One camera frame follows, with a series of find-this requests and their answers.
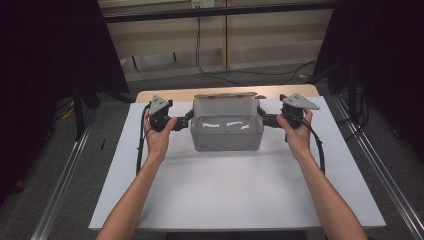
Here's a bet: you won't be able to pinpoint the black wall cable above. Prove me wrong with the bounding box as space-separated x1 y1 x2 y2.
194 16 318 86

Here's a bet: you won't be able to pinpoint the white board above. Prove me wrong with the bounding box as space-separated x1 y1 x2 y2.
88 95 387 233

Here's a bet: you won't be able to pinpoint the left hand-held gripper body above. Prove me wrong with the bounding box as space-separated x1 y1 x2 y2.
148 95 175 132

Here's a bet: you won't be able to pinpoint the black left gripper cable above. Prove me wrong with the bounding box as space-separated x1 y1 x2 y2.
135 103 152 176

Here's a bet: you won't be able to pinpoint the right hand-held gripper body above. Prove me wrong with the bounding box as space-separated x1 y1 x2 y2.
279 92 321 130

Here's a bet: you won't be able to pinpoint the black metal stand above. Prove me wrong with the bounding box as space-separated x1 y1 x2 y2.
71 83 101 142

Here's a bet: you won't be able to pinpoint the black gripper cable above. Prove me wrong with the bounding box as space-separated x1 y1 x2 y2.
135 103 152 176
301 118 326 175

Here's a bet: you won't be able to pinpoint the wooden table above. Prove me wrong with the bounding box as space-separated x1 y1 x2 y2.
134 83 320 104

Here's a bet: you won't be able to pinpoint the white wall outlet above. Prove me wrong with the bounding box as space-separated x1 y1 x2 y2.
190 0 216 10

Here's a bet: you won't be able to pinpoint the metal floor rail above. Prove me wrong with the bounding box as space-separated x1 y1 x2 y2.
29 123 95 240
329 94 424 240

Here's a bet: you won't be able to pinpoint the black floor cables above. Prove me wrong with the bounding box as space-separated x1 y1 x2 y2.
336 83 370 142

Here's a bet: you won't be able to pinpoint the black horizontal bar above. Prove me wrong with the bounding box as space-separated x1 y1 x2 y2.
103 1 338 24

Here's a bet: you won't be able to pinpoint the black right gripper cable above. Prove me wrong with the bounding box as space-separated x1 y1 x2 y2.
301 118 326 175

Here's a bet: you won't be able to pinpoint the person's right hand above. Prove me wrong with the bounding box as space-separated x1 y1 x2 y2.
275 109 314 160

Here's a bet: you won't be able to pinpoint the beige wooden cabinet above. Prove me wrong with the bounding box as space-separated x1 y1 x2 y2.
99 0 334 83

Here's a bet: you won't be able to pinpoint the black curtain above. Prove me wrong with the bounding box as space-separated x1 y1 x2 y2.
313 0 424 161
0 0 130 208

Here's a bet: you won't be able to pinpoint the person's left hand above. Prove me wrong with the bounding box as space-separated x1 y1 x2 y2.
143 110 179 157

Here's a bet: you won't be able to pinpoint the grey plastic box with lid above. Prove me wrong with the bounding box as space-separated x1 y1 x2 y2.
189 91 267 153

